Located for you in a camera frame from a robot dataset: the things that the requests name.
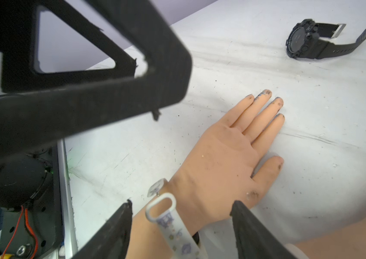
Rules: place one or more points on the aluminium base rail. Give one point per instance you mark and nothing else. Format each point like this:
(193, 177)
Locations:
(68, 246)

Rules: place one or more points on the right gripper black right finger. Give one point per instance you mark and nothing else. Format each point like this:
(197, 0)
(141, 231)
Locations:
(253, 240)

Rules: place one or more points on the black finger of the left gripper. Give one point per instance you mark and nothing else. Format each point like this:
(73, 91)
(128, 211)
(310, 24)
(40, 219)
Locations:
(43, 108)

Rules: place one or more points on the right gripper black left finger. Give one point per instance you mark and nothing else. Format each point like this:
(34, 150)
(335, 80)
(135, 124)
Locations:
(113, 238)

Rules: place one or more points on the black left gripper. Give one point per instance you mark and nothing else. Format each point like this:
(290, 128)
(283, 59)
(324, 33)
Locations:
(31, 222)

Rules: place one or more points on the black digital wrist watch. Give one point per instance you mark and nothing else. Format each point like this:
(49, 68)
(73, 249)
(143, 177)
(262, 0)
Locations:
(308, 40)

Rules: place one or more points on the mannequin hand with white band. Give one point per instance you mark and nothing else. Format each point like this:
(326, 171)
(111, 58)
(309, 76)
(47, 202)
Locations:
(224, 166)

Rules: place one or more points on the white patterned fitness band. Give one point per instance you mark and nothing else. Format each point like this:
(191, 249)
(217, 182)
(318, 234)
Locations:
(172, 227)

